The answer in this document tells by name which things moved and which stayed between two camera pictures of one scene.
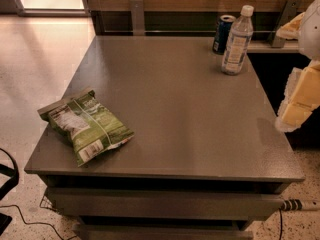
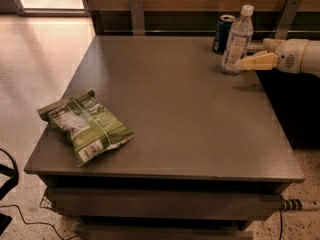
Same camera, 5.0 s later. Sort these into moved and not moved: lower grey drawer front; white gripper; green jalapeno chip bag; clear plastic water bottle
Moved: white gripper
Not moved: clear plastic water bottle; lower grey drawer front; green jalapeno chip bag
